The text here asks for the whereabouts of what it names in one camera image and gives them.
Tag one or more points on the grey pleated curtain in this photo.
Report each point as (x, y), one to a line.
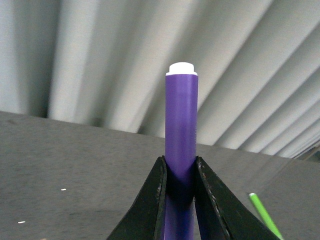
(103, 63)

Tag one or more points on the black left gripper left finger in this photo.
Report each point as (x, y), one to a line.
(145, 220)

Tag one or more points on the purple marker pen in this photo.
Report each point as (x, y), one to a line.
(181, 96)

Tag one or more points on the green highlighter pen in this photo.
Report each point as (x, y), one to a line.
(260, 208)

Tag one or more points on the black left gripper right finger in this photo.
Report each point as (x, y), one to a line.
(220, 214)

